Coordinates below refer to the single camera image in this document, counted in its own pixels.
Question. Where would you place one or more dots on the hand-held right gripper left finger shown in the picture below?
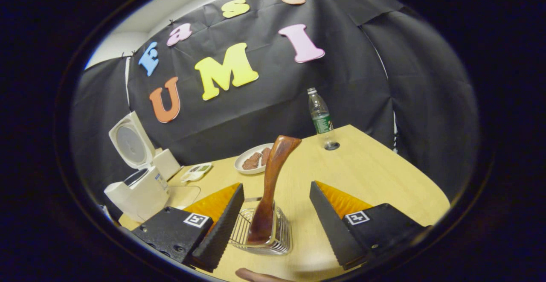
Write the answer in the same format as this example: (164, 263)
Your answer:
(222, 231)

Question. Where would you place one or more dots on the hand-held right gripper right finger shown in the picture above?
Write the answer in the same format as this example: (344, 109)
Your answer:
(332, 226)

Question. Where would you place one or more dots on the brown wooden spoon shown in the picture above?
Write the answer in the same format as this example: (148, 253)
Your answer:
(273, 179)

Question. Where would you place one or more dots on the white rice cooker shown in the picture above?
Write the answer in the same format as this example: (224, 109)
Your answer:
(140, 192)

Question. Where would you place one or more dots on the small white tray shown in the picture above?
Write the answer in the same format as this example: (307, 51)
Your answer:
(196, 172)

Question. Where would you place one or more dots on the white plate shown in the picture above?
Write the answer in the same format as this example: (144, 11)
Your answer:
(243, 167)

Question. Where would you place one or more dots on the brown meat slice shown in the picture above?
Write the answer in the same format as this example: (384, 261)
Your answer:
(251, 161)
(265, 156)

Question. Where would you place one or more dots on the dark bottle cap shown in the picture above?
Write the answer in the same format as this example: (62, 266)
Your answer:
(332, 146)

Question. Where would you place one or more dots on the white toaster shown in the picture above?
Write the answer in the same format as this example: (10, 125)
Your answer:
(168, 164)

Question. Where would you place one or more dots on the clear plastic water bottle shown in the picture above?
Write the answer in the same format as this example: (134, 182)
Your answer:
(320, 115)

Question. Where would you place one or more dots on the black backdrop cloth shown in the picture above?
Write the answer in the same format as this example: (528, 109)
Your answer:
(384, 81)

